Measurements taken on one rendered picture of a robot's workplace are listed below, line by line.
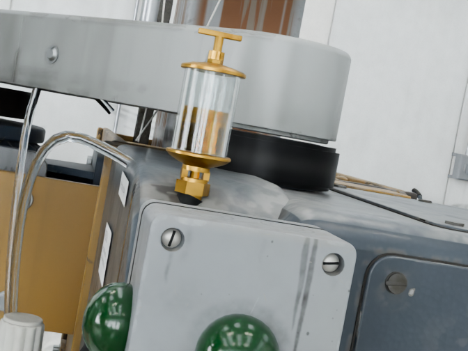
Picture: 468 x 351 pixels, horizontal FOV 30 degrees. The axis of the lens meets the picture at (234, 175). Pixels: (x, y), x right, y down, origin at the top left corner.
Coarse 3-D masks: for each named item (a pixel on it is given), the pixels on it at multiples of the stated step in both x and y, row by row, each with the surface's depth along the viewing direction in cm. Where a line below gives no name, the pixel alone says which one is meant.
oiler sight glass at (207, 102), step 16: (192, 80) 37; (208, 80) 37; (224, 80) 37; (240, 80) 38; (192, 96) 37; (208, 96) 37; (224, 96) 37; (192, 112) 37; (208, 112) 37; (224, 112) 37; (176, 128) 38; (192, 128) 37; (208, 128) 37; (224, 128) 37; (176, 144) 37; (192, 144) 37; (208, 144) 37; (224, 144) 38
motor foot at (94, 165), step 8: (96, 152) 84; (48, 160) 85; (56, 160) 87; (88, 160) 90; (96, 160) 80; (48, 168) 81; (56, 168) 81; (64, 168) 81; (72, 168) 81; (80, 168) 83; (88, 168) 85; (96, 168) 80; (48, 176) 86; (56, 176) 87; (64, 176) 87; (72, 176) 87; (80, 176) 81; (88, 176) 81; (96, 176) 80; (96, 184) 80
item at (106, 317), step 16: (112, 288) 31; (128, 288) 31; (96, 304) 31; (112, 304) 31; (128, 304) 31; (96, 320) 31; (112, 320) 30; (128, 320) 31; (96, 336) 31; (112, 336) 30
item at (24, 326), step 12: (0, 324) 56; (12, 324) 55; (24, 324) 55; (36, 324) 55; (0, 336) 55; (12, 336) 55; (24, 336) 55; (36, 336) 55; (0, 348) 55; (12, 348) 55; (24, 348) 55; (36, 348) 55
